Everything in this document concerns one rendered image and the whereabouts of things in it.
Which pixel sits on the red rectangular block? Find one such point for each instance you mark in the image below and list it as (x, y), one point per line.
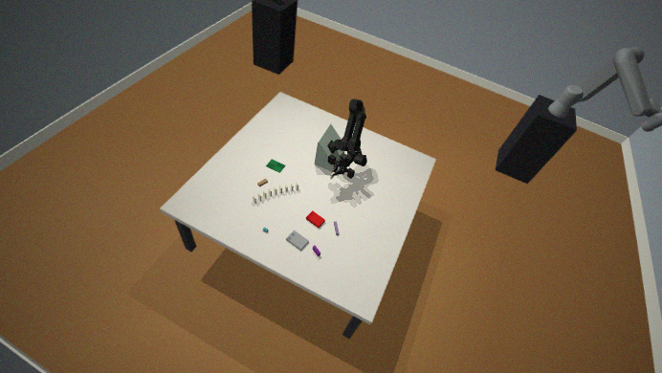
(315, 219)

